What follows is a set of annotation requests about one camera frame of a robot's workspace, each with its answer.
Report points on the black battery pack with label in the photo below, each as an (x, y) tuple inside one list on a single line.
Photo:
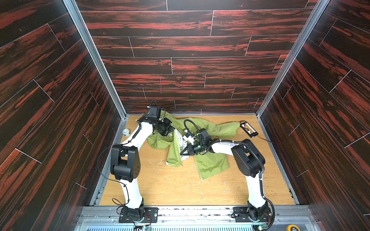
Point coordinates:
[(248, 129)]

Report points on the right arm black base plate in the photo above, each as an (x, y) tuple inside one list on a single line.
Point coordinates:
[(252, 214)]

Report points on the green zip-up jacket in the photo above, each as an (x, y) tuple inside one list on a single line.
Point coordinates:
[(208, 162)]

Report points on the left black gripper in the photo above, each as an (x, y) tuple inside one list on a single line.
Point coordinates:
[(167, 127)]

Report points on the yellow round tape measure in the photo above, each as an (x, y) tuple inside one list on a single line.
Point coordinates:
[(292, 227)]

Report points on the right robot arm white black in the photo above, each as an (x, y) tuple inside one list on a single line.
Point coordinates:
[(249, 161)]

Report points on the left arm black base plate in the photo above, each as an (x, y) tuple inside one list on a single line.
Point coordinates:
[(139, 215)]

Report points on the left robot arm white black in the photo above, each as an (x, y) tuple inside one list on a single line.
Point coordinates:
[(125, 162)]

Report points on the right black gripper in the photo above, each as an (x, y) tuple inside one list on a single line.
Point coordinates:
[(191, 148)]

